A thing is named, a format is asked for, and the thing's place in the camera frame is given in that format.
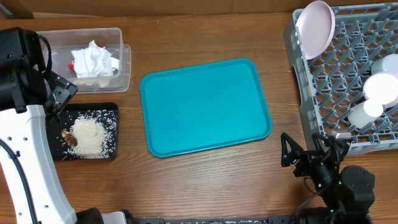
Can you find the grey bowl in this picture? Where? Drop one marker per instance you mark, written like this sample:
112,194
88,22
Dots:
388,63

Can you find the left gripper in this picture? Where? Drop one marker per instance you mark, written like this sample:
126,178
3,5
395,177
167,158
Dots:
64,90

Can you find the teal serving tray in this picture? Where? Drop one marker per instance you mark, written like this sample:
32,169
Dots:
204,107

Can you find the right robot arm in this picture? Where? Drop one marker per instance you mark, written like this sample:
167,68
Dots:
340,195

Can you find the black plastic tray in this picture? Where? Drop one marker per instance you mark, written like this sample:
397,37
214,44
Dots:
54,125

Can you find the white round plate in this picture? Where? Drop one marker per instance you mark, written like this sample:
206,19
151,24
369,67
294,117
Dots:
316,25

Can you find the grey dishwasher rack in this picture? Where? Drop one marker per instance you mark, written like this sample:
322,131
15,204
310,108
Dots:
331,83

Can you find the white napkin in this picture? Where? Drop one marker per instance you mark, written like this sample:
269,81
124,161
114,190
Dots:
94,61

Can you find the brown food scrap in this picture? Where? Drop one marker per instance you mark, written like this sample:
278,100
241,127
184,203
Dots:
69,138

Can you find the white rice pile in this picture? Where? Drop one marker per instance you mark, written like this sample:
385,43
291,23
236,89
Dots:
96,132

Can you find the red snack wrapper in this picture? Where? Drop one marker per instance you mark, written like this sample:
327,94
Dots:
71,66

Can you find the pink bowl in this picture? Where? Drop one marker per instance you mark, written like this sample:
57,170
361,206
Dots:
382,86

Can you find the white paper cup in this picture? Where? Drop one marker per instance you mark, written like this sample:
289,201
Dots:
365,113

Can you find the clear plastic bin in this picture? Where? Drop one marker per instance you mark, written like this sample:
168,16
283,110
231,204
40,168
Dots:
63,42

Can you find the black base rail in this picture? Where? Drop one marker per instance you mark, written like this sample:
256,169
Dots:
269,220

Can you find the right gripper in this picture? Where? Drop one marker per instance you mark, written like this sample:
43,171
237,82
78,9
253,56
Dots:
308,158

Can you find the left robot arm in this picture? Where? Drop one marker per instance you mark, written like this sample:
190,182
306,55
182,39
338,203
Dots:
31,95

